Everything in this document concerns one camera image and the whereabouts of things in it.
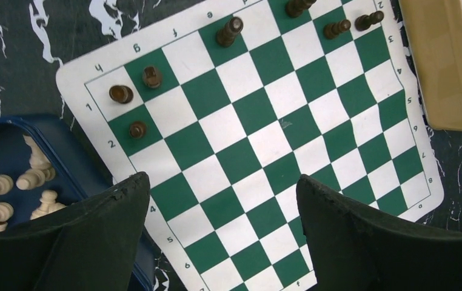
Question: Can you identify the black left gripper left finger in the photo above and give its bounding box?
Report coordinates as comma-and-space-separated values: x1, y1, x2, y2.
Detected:
0, 172, 150, 290

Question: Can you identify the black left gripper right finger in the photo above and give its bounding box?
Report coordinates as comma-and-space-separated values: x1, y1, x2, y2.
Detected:
296, 175, 462, 290

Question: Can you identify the brown chess piece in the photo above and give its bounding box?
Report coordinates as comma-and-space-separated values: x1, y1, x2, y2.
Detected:
355, 11, 384, 31
109, 85, 134, 104
285, 0, 316, 18
129, 121, 147, 139
216, 16, 244, 47
142, 65, 163, 89
324, 19, 351, 39

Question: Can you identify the pile of cream chess pieces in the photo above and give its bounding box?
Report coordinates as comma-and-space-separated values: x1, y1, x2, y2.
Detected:
0, 134, 66, 232

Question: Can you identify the green white chess board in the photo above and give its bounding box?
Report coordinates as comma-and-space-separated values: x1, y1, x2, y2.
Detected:
56, 0, 444, 290

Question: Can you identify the blue tin tray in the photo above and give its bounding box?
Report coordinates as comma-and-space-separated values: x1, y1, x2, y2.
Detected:
0, 115, 155, 290

